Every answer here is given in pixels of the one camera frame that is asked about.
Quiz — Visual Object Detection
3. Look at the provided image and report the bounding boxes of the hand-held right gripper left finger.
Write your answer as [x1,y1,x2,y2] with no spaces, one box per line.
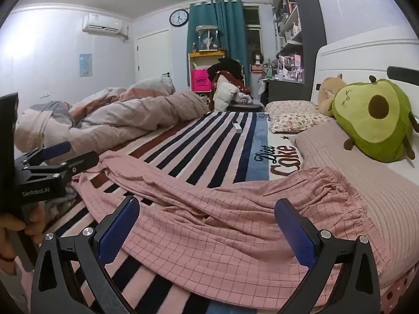
[30,195,141,314]

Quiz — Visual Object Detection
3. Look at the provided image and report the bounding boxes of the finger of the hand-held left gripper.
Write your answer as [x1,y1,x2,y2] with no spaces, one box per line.
[24,151,100,175]
[20,142,73,166]

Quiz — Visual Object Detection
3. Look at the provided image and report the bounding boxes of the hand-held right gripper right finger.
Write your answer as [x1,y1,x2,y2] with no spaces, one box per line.
[274,199,382,314]

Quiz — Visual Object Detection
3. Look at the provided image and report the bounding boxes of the pink checked pants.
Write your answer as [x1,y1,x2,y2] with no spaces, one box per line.
[71,150,392,301]

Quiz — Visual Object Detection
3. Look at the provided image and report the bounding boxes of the person's left hand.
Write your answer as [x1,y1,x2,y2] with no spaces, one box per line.
[0,204,46,275]

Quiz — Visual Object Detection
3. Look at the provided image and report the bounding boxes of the pink checked quilt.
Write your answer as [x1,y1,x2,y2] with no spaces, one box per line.
[15,76,210,158]

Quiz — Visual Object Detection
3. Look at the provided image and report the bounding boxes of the pink ribbed pillow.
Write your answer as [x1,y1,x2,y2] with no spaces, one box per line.
[291,122,419,269]

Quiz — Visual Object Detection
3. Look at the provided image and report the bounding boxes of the floral pillow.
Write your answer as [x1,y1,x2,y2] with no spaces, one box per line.
[264,101,334,134]

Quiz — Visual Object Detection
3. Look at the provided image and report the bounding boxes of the polka-dot bed skirt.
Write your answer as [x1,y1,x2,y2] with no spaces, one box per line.
[380,268,419,314]

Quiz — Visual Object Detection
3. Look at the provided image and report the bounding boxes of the striped printed bed sheet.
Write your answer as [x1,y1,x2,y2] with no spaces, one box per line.
[42,110,413,314]

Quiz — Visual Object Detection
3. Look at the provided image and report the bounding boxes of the green avocado plush toy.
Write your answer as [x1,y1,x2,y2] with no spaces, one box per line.
[330,75,418,163]

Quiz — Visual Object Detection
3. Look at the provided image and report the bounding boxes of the white door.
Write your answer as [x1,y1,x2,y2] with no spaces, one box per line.
[136,29,171,86]

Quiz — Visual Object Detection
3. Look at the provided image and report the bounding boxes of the white air conditioner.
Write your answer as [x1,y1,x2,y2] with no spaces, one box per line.
[82,14,128,41]

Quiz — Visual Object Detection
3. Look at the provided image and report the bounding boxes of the tan plush toy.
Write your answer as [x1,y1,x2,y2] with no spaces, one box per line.
[317,74,348,117]

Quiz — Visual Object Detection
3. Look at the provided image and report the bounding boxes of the dark desk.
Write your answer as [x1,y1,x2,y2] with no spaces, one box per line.
[262,72,315,105]

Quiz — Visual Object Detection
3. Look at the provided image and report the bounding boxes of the pink shopping bag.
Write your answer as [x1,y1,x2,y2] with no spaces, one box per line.
[191,69,212,93]

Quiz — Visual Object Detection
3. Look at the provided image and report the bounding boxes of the white puffer jacket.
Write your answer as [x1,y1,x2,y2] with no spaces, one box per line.
[213,80,243,112]

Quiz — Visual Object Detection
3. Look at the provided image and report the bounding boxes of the yellow shelf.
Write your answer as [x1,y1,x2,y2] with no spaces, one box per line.
[189,50,226,89]

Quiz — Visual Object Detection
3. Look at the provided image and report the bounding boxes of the dark clothes pile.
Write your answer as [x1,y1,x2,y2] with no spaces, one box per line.
[208,57,252,95]

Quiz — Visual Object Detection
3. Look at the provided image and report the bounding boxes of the glass display case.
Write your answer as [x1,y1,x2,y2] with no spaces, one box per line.
[195,25,219,53]

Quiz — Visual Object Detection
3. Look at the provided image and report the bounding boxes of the white bed headboard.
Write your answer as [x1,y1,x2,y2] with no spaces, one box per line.
[309,37,419,118]

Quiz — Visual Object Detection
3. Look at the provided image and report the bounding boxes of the window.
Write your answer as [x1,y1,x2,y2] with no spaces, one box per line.
[244,5,262,69]

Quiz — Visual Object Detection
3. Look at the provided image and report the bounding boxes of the teal curtain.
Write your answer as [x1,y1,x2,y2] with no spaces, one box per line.
[186,0,246,89]

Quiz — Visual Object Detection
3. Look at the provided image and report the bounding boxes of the tall grey bookshelf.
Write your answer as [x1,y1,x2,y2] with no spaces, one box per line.
[272,0,328,56]

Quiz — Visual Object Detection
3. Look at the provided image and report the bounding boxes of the blue wall poster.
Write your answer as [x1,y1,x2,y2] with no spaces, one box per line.
[79,53,93,77]

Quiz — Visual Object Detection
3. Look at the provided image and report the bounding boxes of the round wall clock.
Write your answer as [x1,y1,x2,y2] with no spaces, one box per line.
[169,9,190,27]

